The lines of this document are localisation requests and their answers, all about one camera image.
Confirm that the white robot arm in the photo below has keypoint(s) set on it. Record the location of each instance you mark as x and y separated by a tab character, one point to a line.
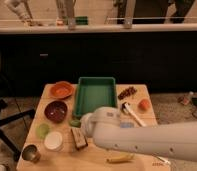
177	141

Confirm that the orange bowl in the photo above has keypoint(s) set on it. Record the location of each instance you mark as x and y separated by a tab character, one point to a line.
61	90

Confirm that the dark red bowl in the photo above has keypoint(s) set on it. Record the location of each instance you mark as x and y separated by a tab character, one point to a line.
56	111

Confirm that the green plastic tray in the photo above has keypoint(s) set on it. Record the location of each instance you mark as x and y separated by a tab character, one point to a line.
92	93

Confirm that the bunch of dark grapes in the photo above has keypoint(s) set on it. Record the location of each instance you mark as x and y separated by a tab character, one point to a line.
127	92

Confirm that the blue sponge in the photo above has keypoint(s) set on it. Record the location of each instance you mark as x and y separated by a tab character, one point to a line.
126	125

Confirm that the orange round fruit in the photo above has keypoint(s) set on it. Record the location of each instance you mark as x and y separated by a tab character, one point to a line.
144	104

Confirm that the brown rectangular block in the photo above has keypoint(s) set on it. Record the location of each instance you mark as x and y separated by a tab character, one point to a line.
79	138

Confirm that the small green cup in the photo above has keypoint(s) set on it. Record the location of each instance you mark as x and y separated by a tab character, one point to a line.
42	130

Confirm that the white round container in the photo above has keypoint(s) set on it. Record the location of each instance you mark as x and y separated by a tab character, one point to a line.
53	141

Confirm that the metal cup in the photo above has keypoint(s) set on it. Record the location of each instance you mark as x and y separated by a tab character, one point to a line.
31	153

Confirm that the metal fork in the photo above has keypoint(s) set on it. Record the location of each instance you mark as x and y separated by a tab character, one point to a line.
160	161

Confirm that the white handled utensil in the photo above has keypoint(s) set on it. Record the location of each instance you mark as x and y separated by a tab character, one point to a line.
127	109

